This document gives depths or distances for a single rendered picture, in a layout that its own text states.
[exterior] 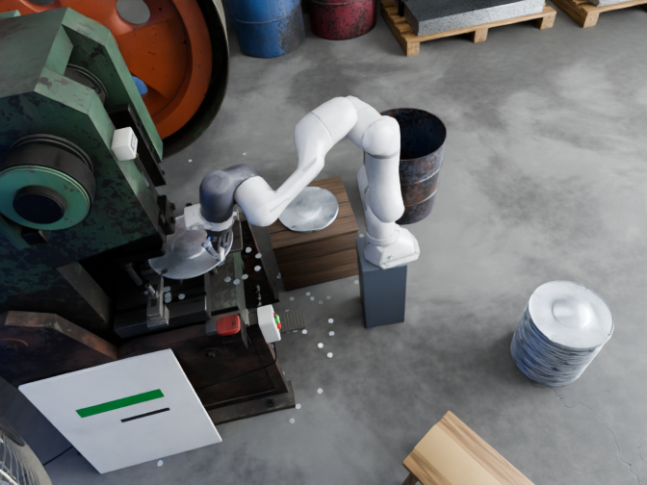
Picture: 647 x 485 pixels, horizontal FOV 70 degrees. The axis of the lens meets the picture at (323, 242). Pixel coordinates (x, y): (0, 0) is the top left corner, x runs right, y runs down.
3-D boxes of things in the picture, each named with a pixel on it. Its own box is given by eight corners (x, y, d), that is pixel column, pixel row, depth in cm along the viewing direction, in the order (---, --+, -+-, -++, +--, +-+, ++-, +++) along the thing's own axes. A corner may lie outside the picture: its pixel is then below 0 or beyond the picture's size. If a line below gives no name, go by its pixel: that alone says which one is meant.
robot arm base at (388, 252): (412, 228, 193) (413, 204, 183) (424, 263, 181) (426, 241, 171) (359, 236, 194) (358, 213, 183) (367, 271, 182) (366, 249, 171)
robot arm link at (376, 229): (380, 201, 186) (379, 153, 167) (399, 234, 174) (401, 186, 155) (354, 210, 184) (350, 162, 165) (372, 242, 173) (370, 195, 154)
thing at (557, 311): (550, 269, 186) (551, 268, 186) (626, 308, 172) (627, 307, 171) (514, 319, 174) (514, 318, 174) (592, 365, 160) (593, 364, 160)
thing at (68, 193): (128, 73, 142) (102, 14, 129) (102, 230, 100) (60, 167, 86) (70, 83, 141) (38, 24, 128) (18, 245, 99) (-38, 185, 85)
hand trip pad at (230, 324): (244, 324, 145) (238, 312, 139) (245, 342, 141) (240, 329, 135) (222, 329, 145) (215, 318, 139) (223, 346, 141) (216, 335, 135)
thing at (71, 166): (120, 196, 112) (72, 119, 95) (116, 231, 105) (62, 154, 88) (28, 216, 111) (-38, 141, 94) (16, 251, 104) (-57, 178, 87)
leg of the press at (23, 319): (292, 381, 204) (243, 258, 135) (296, 407, 196) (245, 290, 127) (84, 429, 200) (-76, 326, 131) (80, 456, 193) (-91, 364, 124)
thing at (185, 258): (130, 258, 155) (129, 257, 155) (189, 203, 170) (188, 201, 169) (193, 293, 143) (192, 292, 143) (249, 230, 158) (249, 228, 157)
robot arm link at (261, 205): (306, 105, 124) (212, 172, 120) (349, 152, 118) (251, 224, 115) (311, 127, 134) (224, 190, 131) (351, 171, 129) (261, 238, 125)
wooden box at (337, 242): (345, 220, 260) (340, 175, 234) (362, 273, 236) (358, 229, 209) (275, 237, 258) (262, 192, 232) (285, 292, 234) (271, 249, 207)
